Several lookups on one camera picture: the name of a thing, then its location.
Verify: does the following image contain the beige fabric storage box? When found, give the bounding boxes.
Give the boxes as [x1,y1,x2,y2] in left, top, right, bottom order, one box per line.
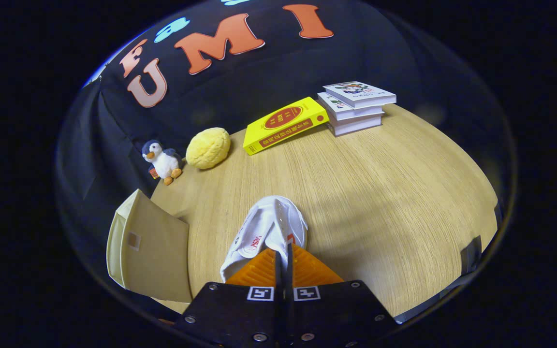
[106,188,193,304]

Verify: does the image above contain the yellow book with red circle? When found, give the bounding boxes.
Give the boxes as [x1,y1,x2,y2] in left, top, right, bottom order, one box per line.
[243,97,330,156]

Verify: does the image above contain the yellow round plush cushion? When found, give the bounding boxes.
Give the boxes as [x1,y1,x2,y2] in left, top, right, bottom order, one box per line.
[185,127,232,170]

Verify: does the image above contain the white canvas shoe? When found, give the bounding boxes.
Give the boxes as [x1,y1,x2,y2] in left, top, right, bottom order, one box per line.
[220,195,309,283]

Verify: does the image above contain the penguin plush toy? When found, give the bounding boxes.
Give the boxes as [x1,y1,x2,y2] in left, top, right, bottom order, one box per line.
[142,140,184,186]

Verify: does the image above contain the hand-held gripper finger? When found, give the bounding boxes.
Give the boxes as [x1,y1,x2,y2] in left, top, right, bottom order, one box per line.
[283,242,400,348]
[172,248,284,348]

